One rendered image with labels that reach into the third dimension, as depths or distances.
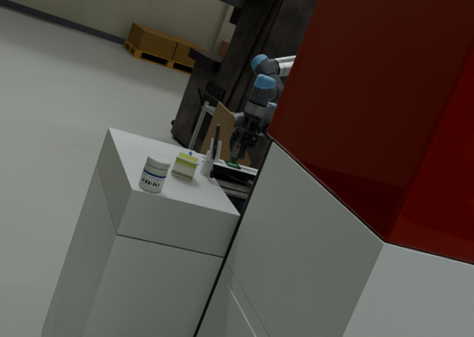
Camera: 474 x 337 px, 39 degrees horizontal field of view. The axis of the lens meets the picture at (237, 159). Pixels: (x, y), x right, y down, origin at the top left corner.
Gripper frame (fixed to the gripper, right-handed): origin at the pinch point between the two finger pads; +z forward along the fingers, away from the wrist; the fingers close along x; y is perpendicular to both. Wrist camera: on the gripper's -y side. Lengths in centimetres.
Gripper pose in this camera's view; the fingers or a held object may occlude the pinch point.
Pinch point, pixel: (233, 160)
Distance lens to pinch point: 259.7
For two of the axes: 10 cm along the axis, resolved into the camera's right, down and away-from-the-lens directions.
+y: 2.8, 3.3, -9.0
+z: -3.5, 9.1, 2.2
